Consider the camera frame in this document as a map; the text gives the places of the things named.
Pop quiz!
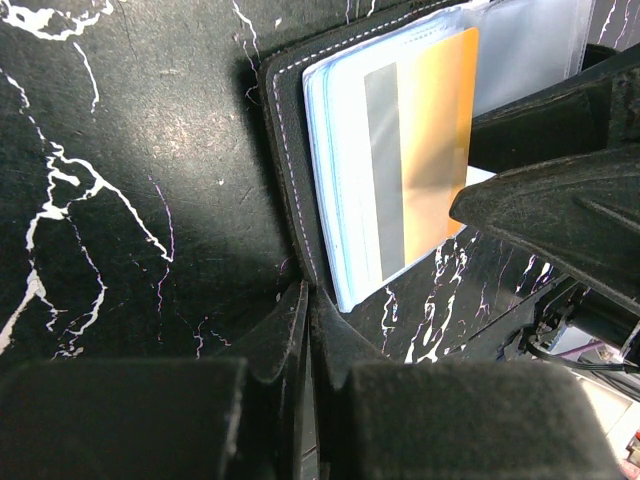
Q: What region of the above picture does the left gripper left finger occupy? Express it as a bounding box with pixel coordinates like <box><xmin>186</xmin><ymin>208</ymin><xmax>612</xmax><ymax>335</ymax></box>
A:
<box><xmin>1</xmin><ymin>282</ymin><xmax>309</xmax><ymax>479</ymax></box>

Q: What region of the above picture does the black leather card holder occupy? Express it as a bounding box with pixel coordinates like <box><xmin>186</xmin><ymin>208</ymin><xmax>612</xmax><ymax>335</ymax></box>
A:
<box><xmin>260</xmin><ymin>1</ymin><xmax>593</xmax><ymax>313</ymax></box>

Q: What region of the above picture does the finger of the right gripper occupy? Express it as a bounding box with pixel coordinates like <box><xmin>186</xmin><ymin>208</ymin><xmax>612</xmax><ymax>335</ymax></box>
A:
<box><xmin>450</xmin><ymin>144</ymin><xmax>639</xmax><ymax>314</ymax></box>
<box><xmin>469</xmin><ymin>44</ymin><xmax>639</xmax><ymax>173</ymax></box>

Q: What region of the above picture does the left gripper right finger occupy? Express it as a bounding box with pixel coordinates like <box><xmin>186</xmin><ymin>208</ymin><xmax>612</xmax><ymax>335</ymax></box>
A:
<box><xmin>309</xmin><ymin>289</ymin><xmax>620</xmax><ymax>479</ymax></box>

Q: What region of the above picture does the gold credit card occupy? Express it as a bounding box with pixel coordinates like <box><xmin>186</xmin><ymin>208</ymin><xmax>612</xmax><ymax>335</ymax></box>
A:
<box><xmin>364</xmin><ymin>27</ymin><xmax>479</xmax><ymax>280</ymax></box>

